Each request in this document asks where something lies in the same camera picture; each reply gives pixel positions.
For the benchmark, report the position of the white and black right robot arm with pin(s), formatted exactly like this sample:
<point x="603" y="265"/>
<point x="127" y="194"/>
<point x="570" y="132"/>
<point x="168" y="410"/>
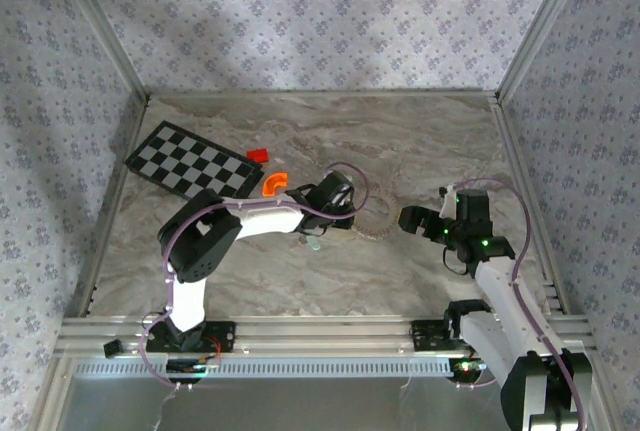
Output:
<point x="500" y="296"/>

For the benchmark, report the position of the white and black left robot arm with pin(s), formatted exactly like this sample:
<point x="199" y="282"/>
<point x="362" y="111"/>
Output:
<point x="270" y="218"/>

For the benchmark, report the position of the orange curved plastic piece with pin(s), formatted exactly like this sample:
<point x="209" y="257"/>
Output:
<point x="272" y="186"/>

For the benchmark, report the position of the small red toy brick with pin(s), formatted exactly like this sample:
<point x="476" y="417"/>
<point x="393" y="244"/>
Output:
<point x="258" y="155"/>

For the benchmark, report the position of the black and grey checkerboard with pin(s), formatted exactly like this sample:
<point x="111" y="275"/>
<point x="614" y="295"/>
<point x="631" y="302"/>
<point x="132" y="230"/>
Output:
<point x="190" y="161"/>

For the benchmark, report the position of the grey metal panel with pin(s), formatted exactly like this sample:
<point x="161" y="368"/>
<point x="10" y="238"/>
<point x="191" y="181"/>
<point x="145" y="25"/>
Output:
<point x="325" y="406"/>

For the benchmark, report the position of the aluminium right side rail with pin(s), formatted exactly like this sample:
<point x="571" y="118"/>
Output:
<point x="521" y="176"/>

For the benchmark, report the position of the aluminium back rail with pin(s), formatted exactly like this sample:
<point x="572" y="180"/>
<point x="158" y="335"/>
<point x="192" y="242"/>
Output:
<point x="325" y="93"/>

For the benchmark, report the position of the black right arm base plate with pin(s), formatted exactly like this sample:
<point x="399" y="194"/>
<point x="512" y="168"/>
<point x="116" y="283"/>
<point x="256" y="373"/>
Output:
<point x="425" y="336"/>

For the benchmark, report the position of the aluminium mounting rail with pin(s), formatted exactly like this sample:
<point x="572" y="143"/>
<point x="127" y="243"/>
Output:
<point x="325" y="331"/>

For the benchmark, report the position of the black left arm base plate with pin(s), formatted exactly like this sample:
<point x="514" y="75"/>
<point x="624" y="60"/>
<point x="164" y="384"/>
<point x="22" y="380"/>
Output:
<point x="225" y="336"/>

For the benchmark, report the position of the aluminium right corner post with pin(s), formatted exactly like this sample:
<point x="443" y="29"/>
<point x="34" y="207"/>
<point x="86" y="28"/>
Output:
<point x="542" y="26"/>

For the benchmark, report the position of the aluminium corner post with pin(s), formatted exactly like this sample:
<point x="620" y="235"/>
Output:
<point x="106" y="26"/>
<point x="542" y="26"/>

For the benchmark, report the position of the aluminium left side rail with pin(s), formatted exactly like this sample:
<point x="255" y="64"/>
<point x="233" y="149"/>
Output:
<point x="109" y="216"/>

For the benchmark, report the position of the small black bracket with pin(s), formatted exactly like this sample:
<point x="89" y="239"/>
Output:
<point x="113" y="348"/>

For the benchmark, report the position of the aluminium left corner post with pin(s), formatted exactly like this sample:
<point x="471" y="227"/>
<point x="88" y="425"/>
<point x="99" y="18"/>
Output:
<point x="106" y="26"/>

